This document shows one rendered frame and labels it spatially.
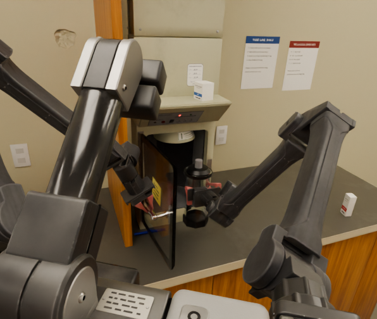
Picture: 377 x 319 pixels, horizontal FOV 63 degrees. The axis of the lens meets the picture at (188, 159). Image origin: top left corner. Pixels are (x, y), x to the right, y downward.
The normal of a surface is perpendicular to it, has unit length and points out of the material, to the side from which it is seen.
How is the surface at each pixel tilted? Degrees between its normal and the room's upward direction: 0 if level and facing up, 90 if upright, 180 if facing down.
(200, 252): 0
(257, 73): 90
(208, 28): 90
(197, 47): 90
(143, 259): 0
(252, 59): 90
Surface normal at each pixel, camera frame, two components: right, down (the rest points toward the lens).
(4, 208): 0.81, -0.44
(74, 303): 0.98, 0.12
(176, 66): 0.36, 0.41
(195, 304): 0.04, -0.90
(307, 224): 0.36, -0.42
